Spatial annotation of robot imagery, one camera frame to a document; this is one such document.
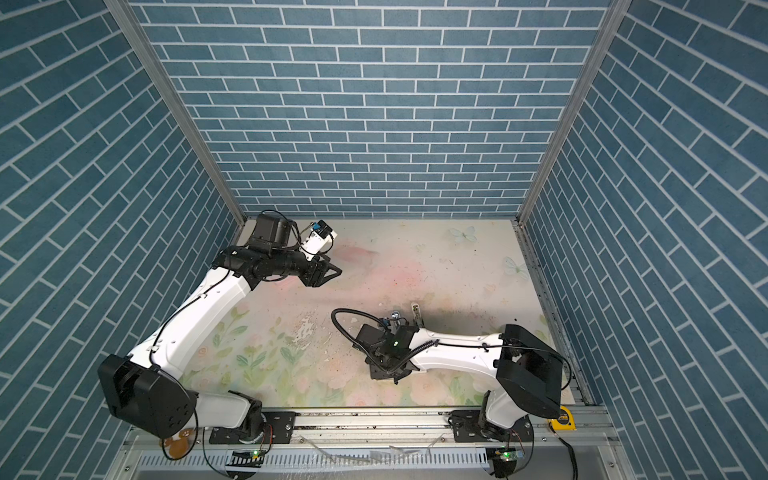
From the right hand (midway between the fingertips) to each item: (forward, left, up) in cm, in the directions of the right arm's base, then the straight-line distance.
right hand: (374, 370), depth 80 cm
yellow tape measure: (-7, -49, -3) cm, 50 cm away
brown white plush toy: (-21, +45, -2) cm, 49 cm away
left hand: (+19, +12, +21) cm, 31 cm away
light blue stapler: (+19, -4, -5) cm, 20 cm away
